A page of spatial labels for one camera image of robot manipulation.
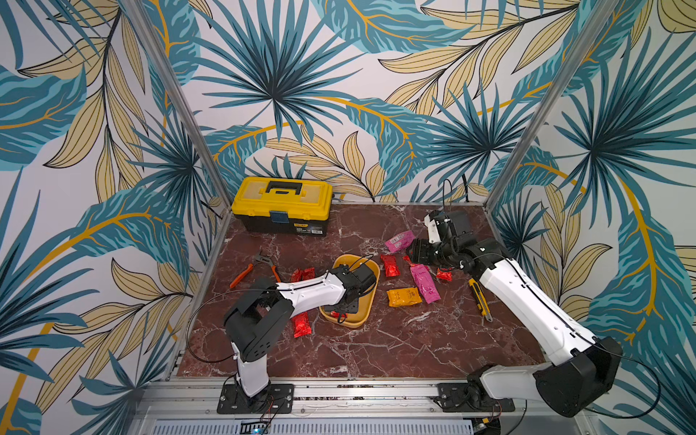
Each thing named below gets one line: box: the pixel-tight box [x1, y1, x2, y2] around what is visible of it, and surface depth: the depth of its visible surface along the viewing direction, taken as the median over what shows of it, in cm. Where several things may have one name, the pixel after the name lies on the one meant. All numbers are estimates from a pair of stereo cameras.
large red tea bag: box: [380, 253, 402, 279], surface depth 100 cm
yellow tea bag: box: [386, 287, 424, 308], surface depth 92 cm
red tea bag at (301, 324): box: [291, 311, 313, 339], surface depth 86 cm
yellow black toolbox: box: [232, 176, 334, 237], surface depth 100 cm
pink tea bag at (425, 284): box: [409, 263, 442, 305], surface depth 94 cm
